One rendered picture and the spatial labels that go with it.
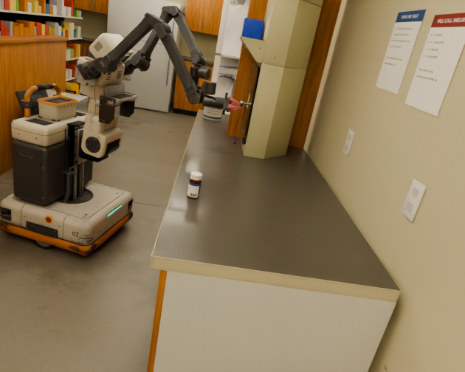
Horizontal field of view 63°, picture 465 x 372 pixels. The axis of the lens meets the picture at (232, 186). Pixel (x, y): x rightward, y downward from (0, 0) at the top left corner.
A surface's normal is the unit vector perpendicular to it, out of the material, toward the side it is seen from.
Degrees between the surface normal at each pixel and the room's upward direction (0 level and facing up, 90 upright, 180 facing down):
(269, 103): 90
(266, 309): 90
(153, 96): 90
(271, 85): 90
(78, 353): 0
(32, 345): 0
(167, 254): 1
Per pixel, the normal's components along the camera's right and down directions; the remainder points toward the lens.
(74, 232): -0.22, 0.32
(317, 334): 0.02, 0.37
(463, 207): -0.98, -0.16
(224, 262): 0.18, -0.91
